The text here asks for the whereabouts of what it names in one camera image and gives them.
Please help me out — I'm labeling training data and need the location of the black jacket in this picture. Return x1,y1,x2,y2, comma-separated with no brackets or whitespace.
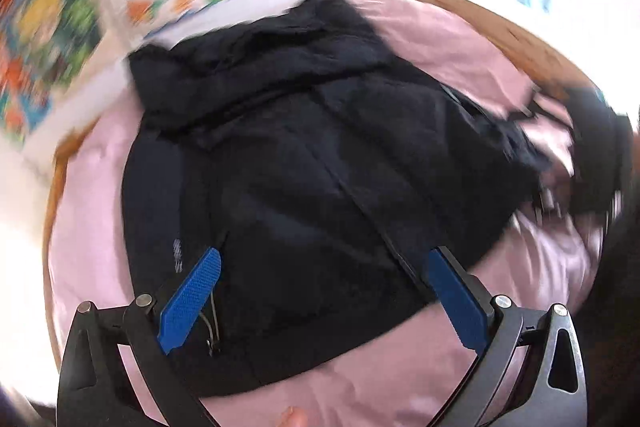
121,0,571,399

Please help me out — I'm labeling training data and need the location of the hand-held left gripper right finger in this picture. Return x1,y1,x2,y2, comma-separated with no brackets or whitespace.
426,245,587,427

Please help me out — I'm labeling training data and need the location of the wooden bed frame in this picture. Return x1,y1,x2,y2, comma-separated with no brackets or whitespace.
42,0,601,338

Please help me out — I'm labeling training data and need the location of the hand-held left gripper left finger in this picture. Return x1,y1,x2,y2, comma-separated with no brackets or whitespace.
57,246,221,427

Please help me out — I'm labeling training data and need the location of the pink blanket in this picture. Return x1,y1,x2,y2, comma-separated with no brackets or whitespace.
44,0,613,427

